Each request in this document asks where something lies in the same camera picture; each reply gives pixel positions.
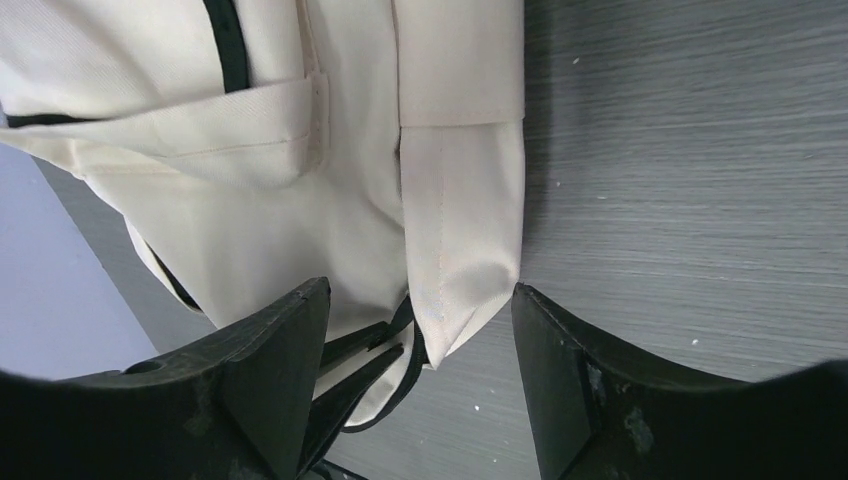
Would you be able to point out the cream canvas backpack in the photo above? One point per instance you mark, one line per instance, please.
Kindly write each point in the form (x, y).
(252, 145)

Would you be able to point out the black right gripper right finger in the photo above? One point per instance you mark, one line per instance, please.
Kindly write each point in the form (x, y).
(603, 408)

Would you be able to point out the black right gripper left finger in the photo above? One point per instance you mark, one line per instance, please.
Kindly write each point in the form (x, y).
(231, 405)

